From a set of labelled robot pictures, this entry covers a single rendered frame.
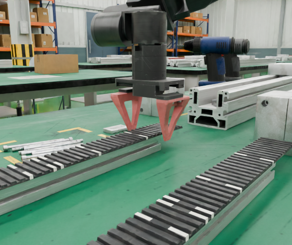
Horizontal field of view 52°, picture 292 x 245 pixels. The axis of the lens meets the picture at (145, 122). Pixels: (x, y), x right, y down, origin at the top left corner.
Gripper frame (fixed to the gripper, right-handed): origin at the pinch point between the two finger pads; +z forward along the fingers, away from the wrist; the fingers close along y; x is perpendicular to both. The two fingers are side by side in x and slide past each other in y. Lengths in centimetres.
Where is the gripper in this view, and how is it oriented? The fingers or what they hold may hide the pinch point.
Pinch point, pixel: (148, 131)
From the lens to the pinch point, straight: 52.0
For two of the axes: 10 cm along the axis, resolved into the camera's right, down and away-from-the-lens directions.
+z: 0.0, 9.7, 2.3
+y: -7.7, -1.5, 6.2
